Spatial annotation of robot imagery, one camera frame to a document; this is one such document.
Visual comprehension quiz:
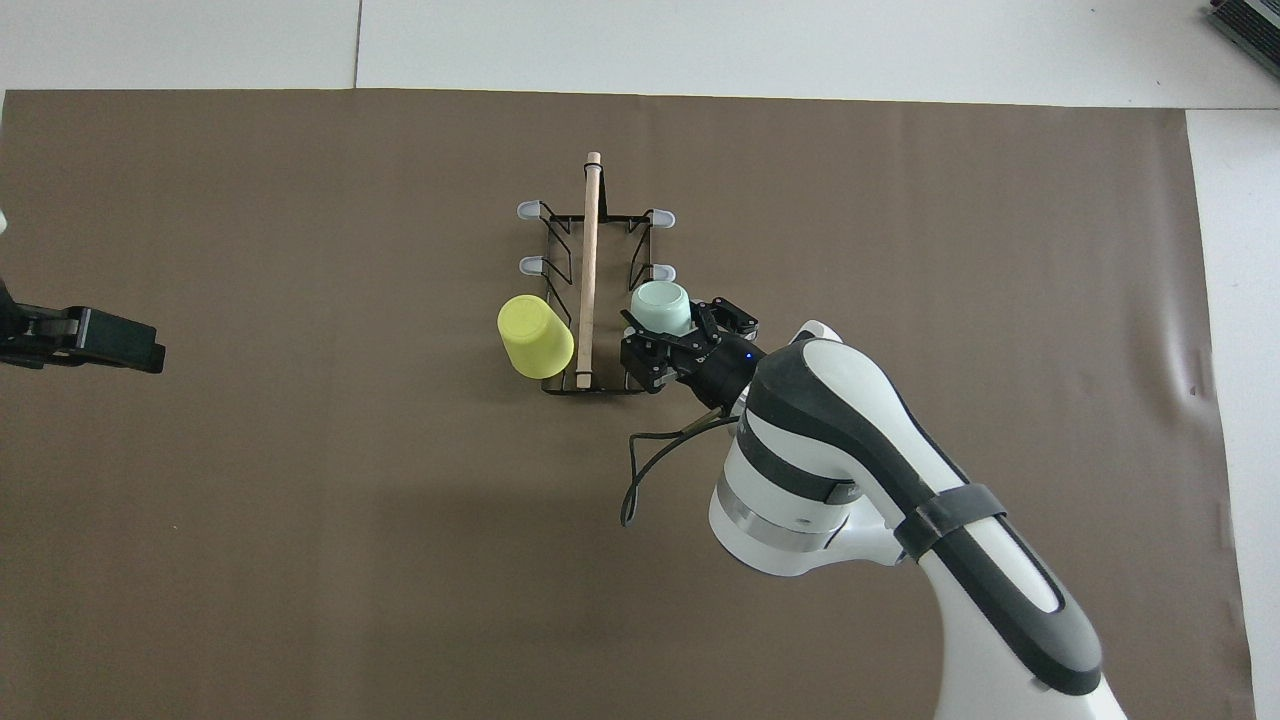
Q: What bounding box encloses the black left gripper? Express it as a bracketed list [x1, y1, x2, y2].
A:
[0, 278, 166, 373]

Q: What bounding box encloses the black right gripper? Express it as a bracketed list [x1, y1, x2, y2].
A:
[620, 297, 766, 411]

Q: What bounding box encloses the light green plastic cup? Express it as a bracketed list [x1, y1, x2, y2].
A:
[630, 281, 693, 337]

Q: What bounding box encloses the yellow plastic cup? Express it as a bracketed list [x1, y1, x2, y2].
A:
[497, 294, 576, 379]

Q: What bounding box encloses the brown paper mat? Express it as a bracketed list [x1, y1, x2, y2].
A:
[0, 88, 1256, 720]

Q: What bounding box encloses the dark ribbed device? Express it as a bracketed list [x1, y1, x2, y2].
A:
[1205, 0, 1280, 53]

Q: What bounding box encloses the black wire cup rack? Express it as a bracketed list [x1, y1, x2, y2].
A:
[517, 151, 677, 396]

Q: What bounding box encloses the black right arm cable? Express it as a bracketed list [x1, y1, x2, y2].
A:
[620, 410, 743, 529]

